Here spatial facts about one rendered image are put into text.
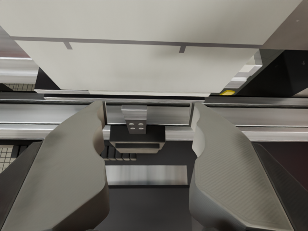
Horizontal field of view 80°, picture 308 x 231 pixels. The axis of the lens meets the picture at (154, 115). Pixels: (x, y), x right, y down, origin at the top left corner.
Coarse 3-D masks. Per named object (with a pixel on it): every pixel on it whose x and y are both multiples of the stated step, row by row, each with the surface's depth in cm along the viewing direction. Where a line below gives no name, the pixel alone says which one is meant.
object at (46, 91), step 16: (48, 80) 21; (48, 96) 23; (64, 96) 23; (80, 96) 23; (96, 96) 23; (112, 96) 23; (128, 96) 23; (144, 96) 23; (160, 96) 23; (176, 96) 24; (192, 96) 24
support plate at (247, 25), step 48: (0, 0) 10; (48, 0) 10; (96, 0) 10; (144, 0) 10; (192, 0) 10; (240, 0) 10; (288, 0) 10; (48, 48) 14; (96, 48) 14; (144, 48) 14; (192, 48) 14; (240, 48) 14
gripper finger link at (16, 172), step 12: (36, 144) 8; (24, 156) 7; (12, 168) 6; (24, 168) 6; (0, 180) 6; (12, 180) 6; (24, 180) 6; (0, 192) 6; (12, 192) 6; (0, 204) 5; (12, 204) 5; (0, 216) 5; (0, 228) 5
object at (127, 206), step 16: (112, 176) 20; (128, 176) 20; (144, 176) 20; (160, 176) 20; (176, 176) 20; (112, 192) 18; (128, 192) 18; (144, 192) 18; (160, 192) 18; (176, 192) 18; (112, 208) 18; (128, 208) 18; (144, 208) 18; (160, 208) 18; (176, 208) 18; (112, 224) 17; (128, 224) 17; (144, 224) 17; (160, 224) 18; (176, 224) 18
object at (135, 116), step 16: (128, 112) 26; (144, 112) 26; (112, 128) 40; (128, 128) 35; (144, 128) 35; (160, 128) 40; (112, 144) 42; (128, 144) 40; (144, 144) 40; (160, 144) 42
